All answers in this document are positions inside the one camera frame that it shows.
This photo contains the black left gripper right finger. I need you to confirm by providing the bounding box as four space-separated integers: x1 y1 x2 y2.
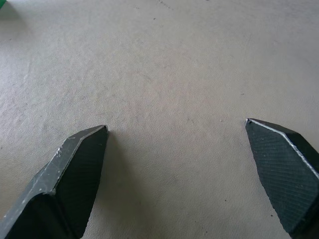
245 118 319 239

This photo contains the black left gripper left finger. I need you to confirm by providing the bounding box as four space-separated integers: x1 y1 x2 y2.
0 124 109 239

